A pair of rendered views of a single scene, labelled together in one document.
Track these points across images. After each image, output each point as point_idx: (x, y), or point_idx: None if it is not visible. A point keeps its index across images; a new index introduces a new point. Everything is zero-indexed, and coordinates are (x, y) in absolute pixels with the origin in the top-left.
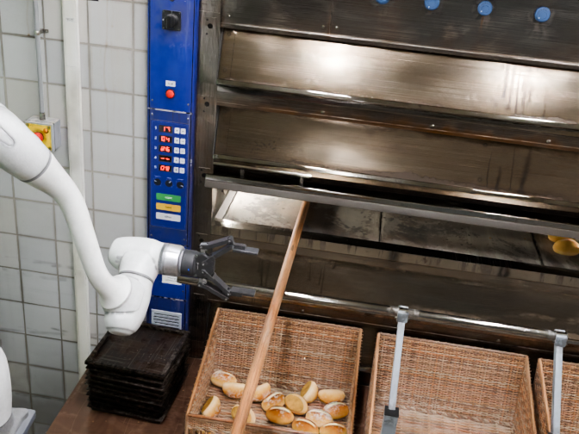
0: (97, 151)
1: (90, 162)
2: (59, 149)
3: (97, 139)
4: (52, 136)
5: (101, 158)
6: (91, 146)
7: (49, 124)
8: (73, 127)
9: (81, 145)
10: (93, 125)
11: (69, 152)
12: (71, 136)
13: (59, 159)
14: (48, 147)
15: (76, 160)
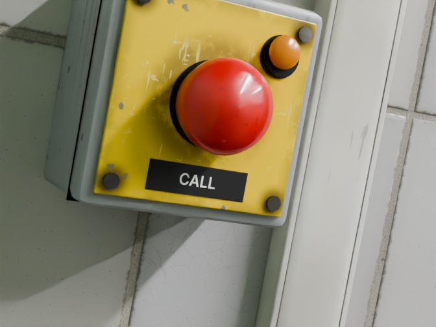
0: (418, 237)
1: (366, 309)
2: (198, 234)
3: (433, 168)
4: (305, 108)
5: (424, 283)
6: (391, 211)
7: (305, 11)
8: (354, 73)
9: (369, 195)
10: (431, 78)
11: (287, 250)
12: (329, 137)
13: (186, 307)
14: (265, 195)
15: (318, 300)
